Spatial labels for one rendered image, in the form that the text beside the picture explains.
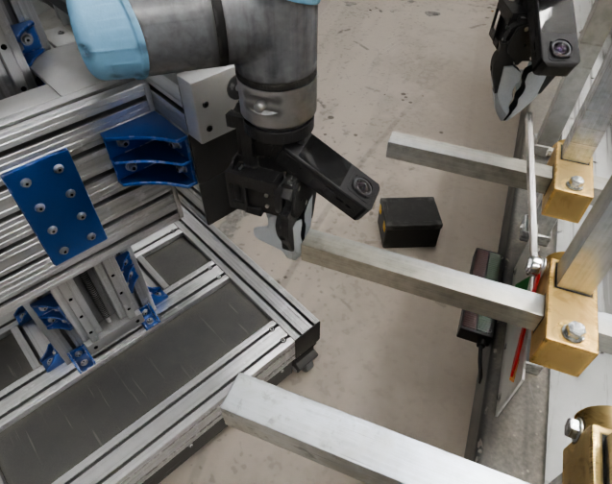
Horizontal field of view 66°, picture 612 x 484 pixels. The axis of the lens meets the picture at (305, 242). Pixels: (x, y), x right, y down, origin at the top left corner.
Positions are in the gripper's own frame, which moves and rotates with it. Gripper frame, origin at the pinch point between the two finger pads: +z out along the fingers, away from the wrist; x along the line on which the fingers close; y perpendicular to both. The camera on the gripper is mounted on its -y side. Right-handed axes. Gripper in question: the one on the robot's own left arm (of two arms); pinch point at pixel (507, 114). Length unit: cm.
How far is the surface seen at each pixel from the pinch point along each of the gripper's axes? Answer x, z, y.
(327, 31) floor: 18, 91, 243
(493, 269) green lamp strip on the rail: -0.8, 20.3, -12.4
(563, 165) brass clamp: -7.1, 3.6, -7.0
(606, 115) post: -9.8, -4.1, -6.4
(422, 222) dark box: -12, 78, 57
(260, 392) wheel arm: 32, -5, -45
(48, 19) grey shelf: 184, 79, 225
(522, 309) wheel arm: 5.8, 4.4, -31.1
